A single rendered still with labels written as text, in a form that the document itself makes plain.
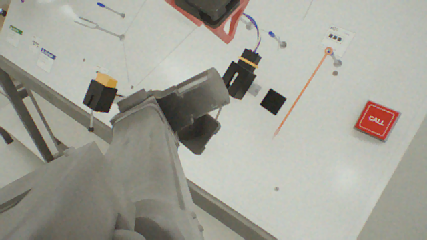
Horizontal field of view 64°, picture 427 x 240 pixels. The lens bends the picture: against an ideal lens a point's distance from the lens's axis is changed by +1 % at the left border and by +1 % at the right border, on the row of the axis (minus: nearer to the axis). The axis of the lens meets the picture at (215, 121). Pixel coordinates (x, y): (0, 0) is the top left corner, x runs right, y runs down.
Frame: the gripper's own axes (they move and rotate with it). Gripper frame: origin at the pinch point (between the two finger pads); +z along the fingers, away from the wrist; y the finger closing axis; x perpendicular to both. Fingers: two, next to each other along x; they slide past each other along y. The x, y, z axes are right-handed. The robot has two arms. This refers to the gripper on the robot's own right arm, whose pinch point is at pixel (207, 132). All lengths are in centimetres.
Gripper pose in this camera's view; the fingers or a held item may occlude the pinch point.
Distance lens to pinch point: 65.7
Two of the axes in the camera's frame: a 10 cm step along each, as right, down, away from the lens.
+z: 3.6, 2.0, 9.1
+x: -5.9, 8.1, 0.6
